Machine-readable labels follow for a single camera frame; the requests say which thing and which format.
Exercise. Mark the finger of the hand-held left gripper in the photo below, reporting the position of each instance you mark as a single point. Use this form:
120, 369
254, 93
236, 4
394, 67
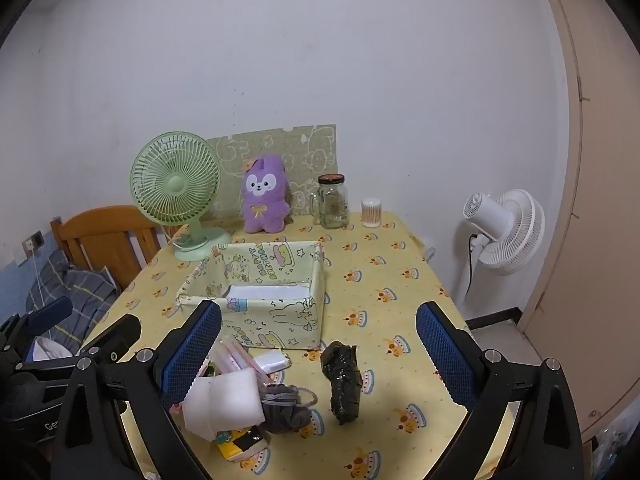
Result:
50, 311
115, 340

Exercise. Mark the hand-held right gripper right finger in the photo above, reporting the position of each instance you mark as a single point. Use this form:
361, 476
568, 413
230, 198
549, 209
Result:
445, 355

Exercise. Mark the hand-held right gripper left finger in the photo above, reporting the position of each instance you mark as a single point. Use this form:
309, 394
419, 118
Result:
192, 355

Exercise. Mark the clear plastic zip bags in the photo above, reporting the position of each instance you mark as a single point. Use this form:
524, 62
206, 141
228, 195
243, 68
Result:
235, 355

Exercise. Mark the printed fabric storage box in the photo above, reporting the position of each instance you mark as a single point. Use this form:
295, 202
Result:
280, 320

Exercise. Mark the yellow snack packet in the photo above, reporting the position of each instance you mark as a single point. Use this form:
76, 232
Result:
240, 445

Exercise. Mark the black plastic bundle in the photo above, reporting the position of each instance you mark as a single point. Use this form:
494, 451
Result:
342, 380

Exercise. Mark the plaid grey cloth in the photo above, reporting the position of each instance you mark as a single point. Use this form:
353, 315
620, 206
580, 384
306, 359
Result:
75, 290

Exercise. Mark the white cloth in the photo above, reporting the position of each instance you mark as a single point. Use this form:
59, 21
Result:
45, 349

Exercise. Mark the yellow printed tablecloth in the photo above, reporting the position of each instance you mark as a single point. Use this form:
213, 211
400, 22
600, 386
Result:
400, 310

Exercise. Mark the white tissue packet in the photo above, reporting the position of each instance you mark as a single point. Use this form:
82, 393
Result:
272, 361

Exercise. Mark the wooden chair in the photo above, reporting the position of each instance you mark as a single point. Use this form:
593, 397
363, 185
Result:
100, 230

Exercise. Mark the white paper sheet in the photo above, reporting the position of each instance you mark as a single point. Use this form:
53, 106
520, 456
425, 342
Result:
265, 292

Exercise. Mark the white standing fan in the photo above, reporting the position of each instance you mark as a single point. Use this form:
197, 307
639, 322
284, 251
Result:
520, 230

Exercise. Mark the cotton swab container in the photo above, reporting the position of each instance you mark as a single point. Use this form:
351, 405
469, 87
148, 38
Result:
371, 212

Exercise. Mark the green desk fan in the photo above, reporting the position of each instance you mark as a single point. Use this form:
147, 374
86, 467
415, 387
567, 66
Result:
175, 182

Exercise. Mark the purple plush toy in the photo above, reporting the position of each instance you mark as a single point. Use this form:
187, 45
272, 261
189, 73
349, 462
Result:
262, 200

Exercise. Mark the glass jar with dark lid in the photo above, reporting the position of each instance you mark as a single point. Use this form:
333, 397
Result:
332, 205

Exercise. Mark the clear plastic bag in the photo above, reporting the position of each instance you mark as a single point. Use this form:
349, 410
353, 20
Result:
615, 442

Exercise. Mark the printed cardboard panel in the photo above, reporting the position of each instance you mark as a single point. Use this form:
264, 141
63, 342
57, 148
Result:
310, 150

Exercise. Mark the wall socket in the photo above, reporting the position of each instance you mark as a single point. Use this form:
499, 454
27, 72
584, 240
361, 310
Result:
35, 241

